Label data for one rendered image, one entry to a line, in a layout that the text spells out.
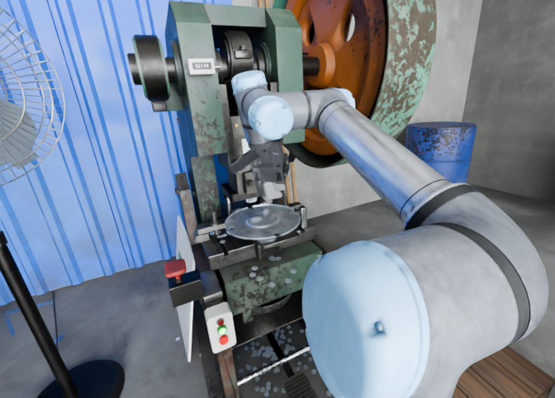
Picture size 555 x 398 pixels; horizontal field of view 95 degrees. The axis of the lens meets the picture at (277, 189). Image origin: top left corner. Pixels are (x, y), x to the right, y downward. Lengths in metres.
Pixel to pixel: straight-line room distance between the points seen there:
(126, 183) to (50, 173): 0.43
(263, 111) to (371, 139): 0.18
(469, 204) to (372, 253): 0.14
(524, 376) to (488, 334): 0.99
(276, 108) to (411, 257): 0.33
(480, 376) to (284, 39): 1.24
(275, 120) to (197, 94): 0.42
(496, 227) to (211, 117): 0.74
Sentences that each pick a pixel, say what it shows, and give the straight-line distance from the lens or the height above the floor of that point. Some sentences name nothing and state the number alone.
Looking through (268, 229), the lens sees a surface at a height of 0.78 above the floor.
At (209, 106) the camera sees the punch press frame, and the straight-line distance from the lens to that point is 0.85.
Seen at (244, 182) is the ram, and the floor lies 0.94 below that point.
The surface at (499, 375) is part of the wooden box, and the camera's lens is 1.22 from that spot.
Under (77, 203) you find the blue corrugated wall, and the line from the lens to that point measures 2.25.
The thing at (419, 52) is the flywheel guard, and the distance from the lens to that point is 0.90.
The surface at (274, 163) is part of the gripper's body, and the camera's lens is 0.65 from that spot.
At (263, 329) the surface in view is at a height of 0.31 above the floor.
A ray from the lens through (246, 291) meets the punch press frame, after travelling 0.98.
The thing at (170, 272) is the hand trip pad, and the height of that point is 0.76.
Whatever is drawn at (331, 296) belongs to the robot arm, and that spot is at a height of 1.07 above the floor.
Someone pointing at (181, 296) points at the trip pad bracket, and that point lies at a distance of 0.89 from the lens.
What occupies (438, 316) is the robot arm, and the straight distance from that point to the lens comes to 0.22.
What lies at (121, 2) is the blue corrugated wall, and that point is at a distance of 2.18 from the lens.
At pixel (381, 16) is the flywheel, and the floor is 1.41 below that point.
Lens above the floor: 1.21
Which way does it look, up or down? 20 degrees down
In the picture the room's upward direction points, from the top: 4 degrees counter-clockwise
